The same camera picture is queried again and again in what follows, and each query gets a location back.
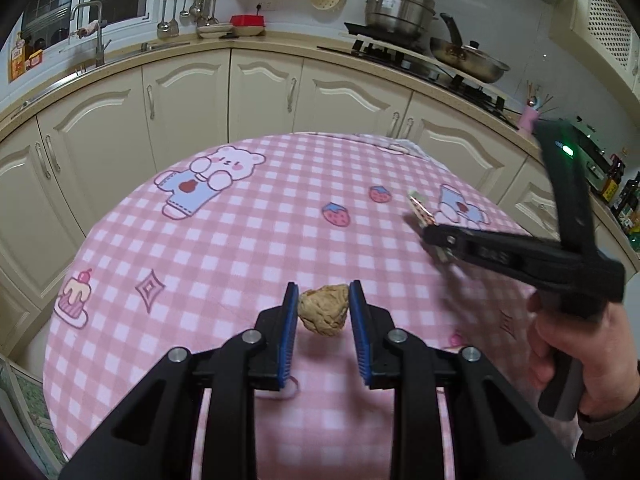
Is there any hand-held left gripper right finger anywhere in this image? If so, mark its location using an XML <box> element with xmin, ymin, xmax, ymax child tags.
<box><xmin>349</xmin><ymin>280</ymin><xmax>586</xmax><ymax>480</ymax></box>

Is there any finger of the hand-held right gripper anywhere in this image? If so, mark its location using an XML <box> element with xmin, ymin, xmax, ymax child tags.
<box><xmin>421</xmin><ymin>224</ymin><xmax>471</xmax><ymax>264</ymax></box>

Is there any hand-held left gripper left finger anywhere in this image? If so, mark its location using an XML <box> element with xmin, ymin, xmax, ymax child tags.
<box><xmin>60</xmin><ymin>282</ymin><xmax>301</xmax><ymax>480</ymax></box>

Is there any green and white wrapper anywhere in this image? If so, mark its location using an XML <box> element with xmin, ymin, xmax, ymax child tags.
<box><xmin>406</xmin><ymin>189</ymin><xmax>442</xmax><ymax>229</ymax></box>

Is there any brown walnut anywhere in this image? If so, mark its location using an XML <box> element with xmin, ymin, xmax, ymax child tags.
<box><xmin>298</xmin><ymin>284</ymin><xmax>351</xmax><ymax>336</ymax></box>

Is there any person's right forearm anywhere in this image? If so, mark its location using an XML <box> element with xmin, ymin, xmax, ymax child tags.
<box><xmin>574</xmin><ymin>409</ymin><xmax>640</xmax><ymax>480</ymax></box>

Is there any person's right hand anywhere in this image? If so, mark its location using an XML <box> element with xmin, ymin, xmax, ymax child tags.
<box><xmin>529</xmin><ymin>291</ymin><xmax>640</xmax><ymax>422</ymax></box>

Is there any dark sauce bottle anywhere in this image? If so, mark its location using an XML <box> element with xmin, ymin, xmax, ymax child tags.
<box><xmin>599</xmin><ymin>157</ymin><xmax>627</xmax><ymax>204</ymax></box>

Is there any white cloth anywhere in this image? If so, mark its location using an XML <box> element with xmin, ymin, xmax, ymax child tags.
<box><xmin>387</xmin><ymin>137</ymin><xmax>428</xmax><ymax>157</ymax></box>

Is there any green rice cooker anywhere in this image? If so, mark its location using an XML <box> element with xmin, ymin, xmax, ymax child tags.
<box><xmin>560</xmin><ymin>116</ymin><xmax>614</xmax><ymax>177</ymax></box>

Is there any pink checkered tablecloth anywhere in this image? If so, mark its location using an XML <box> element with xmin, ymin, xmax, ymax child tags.
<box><xmin>42</xmin><ymin>132</ymin><xmax>551</xmax><ymax>480</ymax></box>

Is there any pink utensil holder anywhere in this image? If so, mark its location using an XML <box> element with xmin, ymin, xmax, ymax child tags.
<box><xmin>517</xmin><ymin>80</ymin><xmax>559</xmax><ymax>134</ymax></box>

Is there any black gas cooktop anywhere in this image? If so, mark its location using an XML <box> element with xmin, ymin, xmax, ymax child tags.
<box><xmin>316</xmin><ymin>42</ymin><xmax>519</xmax><ymax>129</ymax></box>

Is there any steel wok with lid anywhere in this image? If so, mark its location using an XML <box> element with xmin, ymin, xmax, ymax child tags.
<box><xmin>429</xmin><ymin>12</ymin><xmax>512</xmax><ymax>84</ymax></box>

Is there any black griddle pan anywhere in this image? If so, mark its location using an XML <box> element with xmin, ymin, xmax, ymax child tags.
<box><xmin>344</xmin><ymin>21</ymin><xmax>427</xmax><ymax>45</ymax></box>

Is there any steel steamer pot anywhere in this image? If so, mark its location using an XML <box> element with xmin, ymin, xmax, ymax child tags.
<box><xmin>357</xmin><ymin>0</ymin><xmax>439</xmax><ymax>39</ymax></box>

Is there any green patterned cushion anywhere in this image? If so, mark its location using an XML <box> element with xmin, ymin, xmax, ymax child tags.
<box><xmin>0</xmin><ymin>354</ymin><xmax>67</xmax><ymax>467</ymax></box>

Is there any steel kitchen sink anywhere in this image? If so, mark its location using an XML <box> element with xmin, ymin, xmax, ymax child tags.
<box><xmin>10</xmin><ymin>40</ymin><xmax>193</xmax><ymax>111</ymax></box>

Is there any steel kitchen faucet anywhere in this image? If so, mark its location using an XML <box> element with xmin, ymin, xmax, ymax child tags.
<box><xmin>69</xmin><ymin>1</ymin><xmax>112</xmax><ymax>67</ymax></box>

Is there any yellow seasoning box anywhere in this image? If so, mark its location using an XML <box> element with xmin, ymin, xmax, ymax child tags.
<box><xmin>8</xmin><ymin>34</ymin><xmax>27</xmax><ymax>82</ymax></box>

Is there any cream lattice wall cabinet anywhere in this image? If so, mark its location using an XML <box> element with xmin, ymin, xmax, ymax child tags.
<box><xmin>569</xmin><ymin>0</ymin><xmax>640</xmax><ymax>92</ymax></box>

